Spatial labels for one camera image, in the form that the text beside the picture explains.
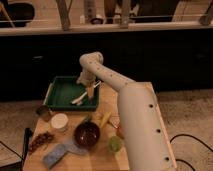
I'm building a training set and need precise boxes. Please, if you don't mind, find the brown dried food pile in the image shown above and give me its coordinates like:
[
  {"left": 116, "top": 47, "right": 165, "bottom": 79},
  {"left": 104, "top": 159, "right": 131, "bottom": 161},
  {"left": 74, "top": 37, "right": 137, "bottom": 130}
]
[{"left": 29, "top": 132, "right": 54, "bottom": 153}]

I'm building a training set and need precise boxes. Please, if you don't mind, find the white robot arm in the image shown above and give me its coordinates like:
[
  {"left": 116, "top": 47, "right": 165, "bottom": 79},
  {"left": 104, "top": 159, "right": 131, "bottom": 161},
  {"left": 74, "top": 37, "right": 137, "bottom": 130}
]
[{"left": 77, "top": 52, "right": 177, "bottom": 171}]

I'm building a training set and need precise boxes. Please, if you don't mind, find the dark red bowl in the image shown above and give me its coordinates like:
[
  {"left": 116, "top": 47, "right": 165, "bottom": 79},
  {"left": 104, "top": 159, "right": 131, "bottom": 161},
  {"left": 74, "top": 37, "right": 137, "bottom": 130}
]
[{"left": 73, "top": 122, "right": 100, "bottom": 149}]

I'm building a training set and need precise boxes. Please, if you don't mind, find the white round container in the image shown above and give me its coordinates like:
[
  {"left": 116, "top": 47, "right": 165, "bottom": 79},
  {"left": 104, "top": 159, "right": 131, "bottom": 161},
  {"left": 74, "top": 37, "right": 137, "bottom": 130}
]
[{"left": 51, "top": 113, "right": 68, "bottom": 131}]

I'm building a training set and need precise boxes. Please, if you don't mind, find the grey spatula plate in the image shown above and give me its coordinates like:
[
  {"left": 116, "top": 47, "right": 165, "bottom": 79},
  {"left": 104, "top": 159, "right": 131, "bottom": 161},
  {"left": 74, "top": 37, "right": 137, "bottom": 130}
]
[{"left": 64, "top": 138, "right": 88, "bottom": 155}]

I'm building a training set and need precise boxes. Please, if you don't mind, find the green plastic tray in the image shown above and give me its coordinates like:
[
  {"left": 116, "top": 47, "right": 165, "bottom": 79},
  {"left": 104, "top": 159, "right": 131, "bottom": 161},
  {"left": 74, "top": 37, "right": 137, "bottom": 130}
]
[{"left": 45, "top": 76, "right": 99, "bottom": 111}]

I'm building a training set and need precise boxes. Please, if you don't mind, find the white brush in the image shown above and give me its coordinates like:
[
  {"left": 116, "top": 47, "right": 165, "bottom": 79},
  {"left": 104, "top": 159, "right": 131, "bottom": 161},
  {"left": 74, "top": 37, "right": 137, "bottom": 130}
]
[{"left": 70, "top": 81, "right": 101, "bottom": 105}]

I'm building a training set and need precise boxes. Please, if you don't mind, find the black cable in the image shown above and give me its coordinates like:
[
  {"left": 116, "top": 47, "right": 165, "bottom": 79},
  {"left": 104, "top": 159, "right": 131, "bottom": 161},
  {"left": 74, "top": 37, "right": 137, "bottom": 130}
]
[{"left": 169, "top": 133, "right": 213, "bottom": 171}]

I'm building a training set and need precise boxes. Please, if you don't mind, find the red tomato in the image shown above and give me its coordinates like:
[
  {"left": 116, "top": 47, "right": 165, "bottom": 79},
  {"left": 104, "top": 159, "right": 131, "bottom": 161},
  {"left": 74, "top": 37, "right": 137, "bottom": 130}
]
[{"left": 116, "top": 125, "right": 124, "bottom": 139}]

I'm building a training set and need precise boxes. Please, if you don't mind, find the wooden railing shelf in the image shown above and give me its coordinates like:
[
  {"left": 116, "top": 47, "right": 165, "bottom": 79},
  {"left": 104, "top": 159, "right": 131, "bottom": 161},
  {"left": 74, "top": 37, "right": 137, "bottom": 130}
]
[{"left": 0, "top": 21, "right": 213, "bottom": 36}]

